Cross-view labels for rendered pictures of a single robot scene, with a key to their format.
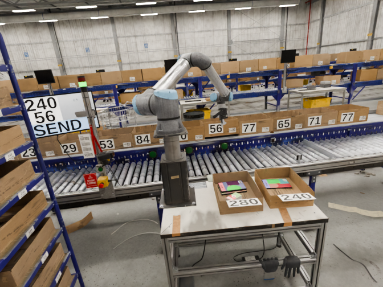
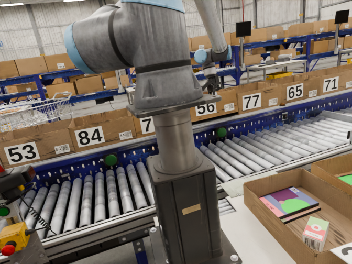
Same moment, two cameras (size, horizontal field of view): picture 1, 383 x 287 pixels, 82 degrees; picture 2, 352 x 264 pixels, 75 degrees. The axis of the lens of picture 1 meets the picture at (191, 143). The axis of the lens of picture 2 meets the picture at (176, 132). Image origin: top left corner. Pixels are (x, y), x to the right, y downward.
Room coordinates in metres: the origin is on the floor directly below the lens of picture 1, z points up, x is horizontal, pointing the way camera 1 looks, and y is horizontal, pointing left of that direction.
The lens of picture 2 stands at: (0.79, 0.24, 1.39)
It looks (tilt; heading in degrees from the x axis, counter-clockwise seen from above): 19 degrees down; 349
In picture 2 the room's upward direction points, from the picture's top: 8 degrees counter-clockwise
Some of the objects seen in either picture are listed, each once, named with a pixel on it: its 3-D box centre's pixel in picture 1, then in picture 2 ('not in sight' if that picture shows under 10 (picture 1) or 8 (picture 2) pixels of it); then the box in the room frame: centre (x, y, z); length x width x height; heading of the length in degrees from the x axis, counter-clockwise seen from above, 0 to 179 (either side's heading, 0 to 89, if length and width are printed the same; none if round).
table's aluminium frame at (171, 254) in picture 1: (234, 242); not in sight; (1.34, -0.27, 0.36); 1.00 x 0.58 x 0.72; 91
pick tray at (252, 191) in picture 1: (235, 190); (306, 211); (1.36, -0.28, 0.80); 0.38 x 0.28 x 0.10; 0
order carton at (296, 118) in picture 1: (282, 121); (287, 88); (2.54, -1.11, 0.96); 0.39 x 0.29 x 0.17; 95
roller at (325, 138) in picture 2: (283, 155); (310, 135); (2.07, -0.93, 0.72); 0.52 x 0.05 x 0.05; 5
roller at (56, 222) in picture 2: (123, 175); (61, 206); (1.92, 0.68, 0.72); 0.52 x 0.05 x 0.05; 5
